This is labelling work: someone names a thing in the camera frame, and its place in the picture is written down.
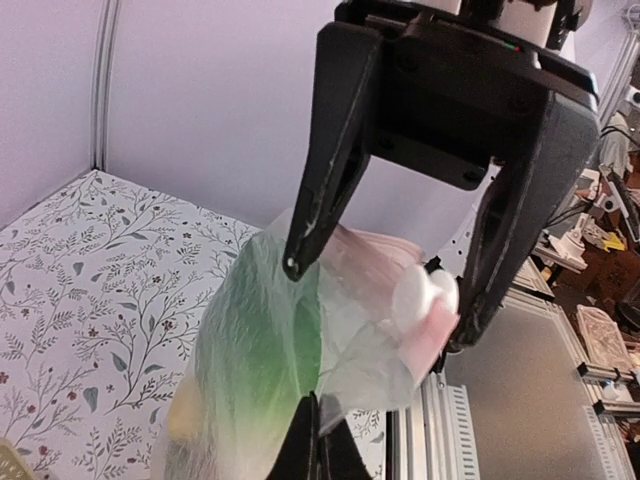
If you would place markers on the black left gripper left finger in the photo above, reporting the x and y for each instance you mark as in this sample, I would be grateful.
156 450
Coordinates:
298 456

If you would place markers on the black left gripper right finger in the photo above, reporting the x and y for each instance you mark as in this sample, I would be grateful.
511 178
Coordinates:
339 456

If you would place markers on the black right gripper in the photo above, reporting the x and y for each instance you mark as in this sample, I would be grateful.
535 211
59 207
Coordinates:
453 98

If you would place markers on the clear zip top bag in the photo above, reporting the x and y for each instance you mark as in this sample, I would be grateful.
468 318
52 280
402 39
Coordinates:
366 363

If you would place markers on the yellow lemon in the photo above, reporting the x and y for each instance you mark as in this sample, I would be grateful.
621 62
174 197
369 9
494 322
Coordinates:
185 413

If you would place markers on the green bok choy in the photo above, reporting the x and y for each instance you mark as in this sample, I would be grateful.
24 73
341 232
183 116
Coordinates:
258 353

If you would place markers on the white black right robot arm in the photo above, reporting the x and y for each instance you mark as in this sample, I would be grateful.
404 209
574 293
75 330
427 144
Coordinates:
510 17

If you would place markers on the white round zipper slider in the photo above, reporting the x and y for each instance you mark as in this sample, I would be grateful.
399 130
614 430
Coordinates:
415 293

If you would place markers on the background workshop clutter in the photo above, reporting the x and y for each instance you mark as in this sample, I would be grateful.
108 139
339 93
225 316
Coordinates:
607 44

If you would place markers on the floral patterned table mat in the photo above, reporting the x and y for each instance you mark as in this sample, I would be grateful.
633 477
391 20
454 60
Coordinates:
102 288

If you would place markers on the pale green perforated basket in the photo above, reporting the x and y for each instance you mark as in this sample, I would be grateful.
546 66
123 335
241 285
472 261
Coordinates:
12 467

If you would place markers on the aluminium front rail base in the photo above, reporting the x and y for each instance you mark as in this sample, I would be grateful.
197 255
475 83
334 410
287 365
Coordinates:
527 402

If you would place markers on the left aluminium frame post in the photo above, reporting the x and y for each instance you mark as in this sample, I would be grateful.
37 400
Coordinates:
101 82

